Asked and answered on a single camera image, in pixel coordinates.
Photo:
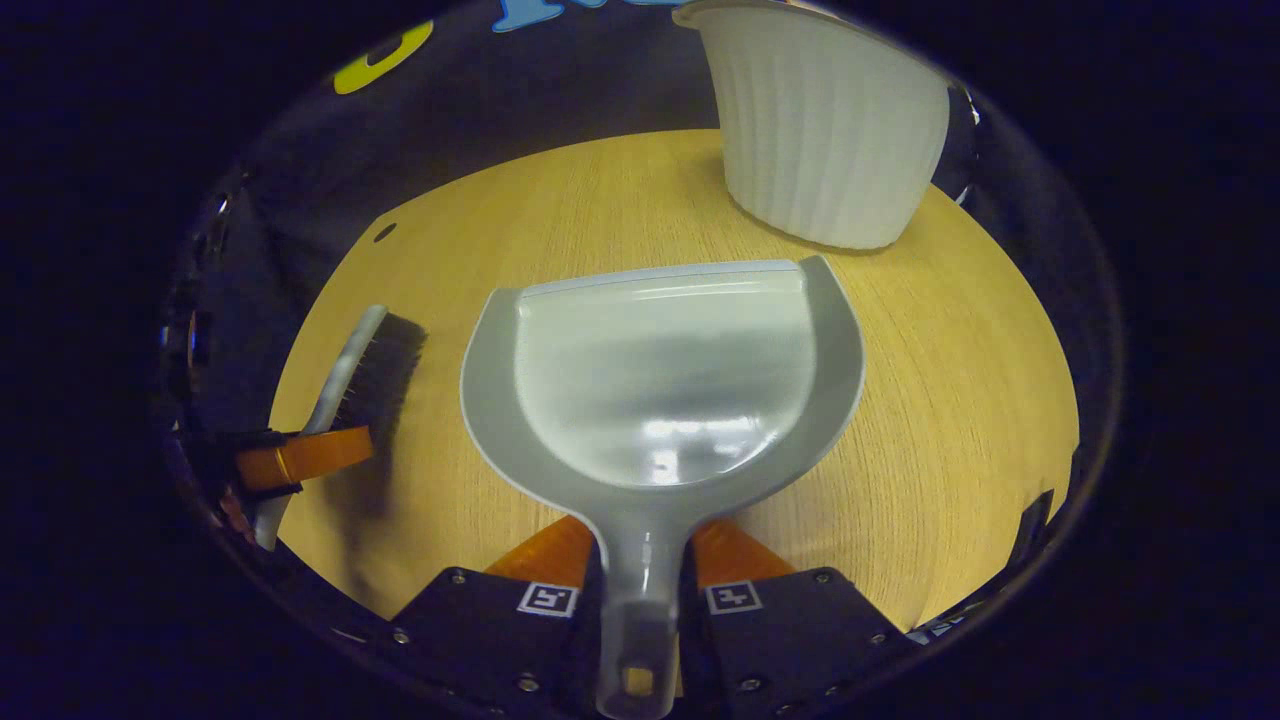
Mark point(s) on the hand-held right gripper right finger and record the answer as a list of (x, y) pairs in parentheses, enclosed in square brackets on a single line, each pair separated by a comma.
[(790, 640)]

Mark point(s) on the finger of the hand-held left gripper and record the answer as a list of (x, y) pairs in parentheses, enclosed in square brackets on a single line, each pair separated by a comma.
[(320, 455)]

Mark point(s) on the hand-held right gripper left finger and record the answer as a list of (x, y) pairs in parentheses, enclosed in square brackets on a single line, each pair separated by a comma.
[(500, 640)]

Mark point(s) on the small white broom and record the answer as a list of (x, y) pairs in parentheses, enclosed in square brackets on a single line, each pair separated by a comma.
[(370, 370)]

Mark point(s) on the white grey dustpan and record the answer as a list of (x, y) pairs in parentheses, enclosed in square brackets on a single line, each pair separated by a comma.
[(660, 380)]

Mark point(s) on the white ribbed garbage bin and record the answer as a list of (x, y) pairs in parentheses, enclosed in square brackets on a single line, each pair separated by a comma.
[(830, 130)]

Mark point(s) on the wooden desktop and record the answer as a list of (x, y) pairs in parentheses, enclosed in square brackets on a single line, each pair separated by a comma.
[(950, 400)]

